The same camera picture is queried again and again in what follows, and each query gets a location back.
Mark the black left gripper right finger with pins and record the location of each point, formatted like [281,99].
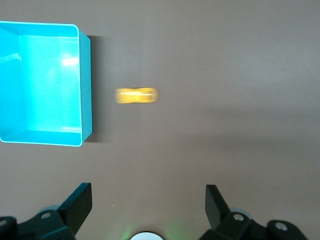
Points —
[217,215]

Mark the yellow beetle toy car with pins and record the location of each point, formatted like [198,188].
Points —
[136,96]

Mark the brown table mat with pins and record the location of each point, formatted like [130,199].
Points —
[212,125]

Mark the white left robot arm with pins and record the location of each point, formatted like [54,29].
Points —
[146,236]

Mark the teal plastic storage bin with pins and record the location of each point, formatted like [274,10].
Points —
[50,87]

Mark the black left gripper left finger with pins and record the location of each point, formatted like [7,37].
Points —
[72,212]

